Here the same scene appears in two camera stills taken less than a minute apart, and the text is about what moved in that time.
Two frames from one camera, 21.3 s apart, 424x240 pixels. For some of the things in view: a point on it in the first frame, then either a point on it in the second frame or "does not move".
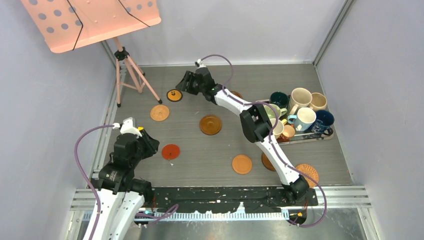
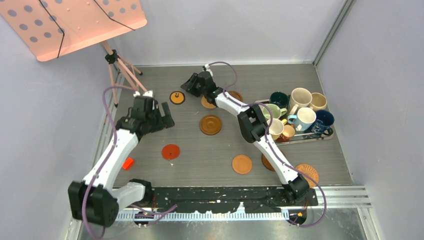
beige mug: (318, 102) does not move
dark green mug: (279, 99) does not move
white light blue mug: (303, 120) does not move
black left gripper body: (145, 149) → (155, 120)
